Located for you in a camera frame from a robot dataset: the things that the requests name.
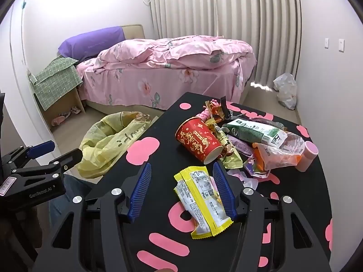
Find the yellow plastic bag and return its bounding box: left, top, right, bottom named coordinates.
left=78, top=111, right=152, bottom=179

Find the bed with pink sheet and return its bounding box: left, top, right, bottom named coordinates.
left=76, top=24, right=257, bottom=111

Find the green white packet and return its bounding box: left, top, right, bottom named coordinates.
left=221, top=118, right=288, bottom=148

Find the yellow snack packet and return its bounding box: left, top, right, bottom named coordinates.
left=174, top=167, right=233, bottom=239

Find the dark gold candy wrapper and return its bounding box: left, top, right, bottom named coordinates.
left=204, top=96, right=236, bottom=122

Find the orange snack packet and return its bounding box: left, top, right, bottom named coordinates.
left=252, top=132, right=305, bottom=176

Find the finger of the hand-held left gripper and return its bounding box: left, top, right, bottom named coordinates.
left=10, top=148, right=83, bottom=183
left=0, top=141, right=56, bottom=173

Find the purple pillow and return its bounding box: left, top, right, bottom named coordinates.
left=58, top=26, right=125, bottom=60

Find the person's jeans leg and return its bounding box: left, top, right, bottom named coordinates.
left=48, top=173, right=95, bottom=227

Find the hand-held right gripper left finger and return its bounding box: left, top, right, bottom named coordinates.
left=32, top=163, right=159, bottom=272

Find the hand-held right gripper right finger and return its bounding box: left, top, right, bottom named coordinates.
left=213, top=161, right=332, bottom=272

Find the purple wrapper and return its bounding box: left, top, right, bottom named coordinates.
left=227, top=134, right=254, bottom=156

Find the pink toy figure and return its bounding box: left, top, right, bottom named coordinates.
left=194, top=99, right=222, bottom=121

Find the gold brown snack wrapper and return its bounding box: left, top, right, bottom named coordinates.
left=205, top=119, right=244, bottom=170

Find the pink lidded container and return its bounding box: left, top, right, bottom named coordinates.
left=295, top=141, right=319, bottom=172

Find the red paper cup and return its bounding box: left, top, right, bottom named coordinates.
left=175, top=118, right=223, bottom=165

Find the black pink-printed table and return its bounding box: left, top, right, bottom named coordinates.
left=85, top=92, right=334, bottom=272

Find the white plastic bag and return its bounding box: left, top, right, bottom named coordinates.
left=273, top=73, right=298, bottom=110

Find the beige pleated curtain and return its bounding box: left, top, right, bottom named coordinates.
left=147, top=0, right=302, bottom=91

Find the green checked cloth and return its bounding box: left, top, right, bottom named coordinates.
left=27, top=55, right=83, bottom=109

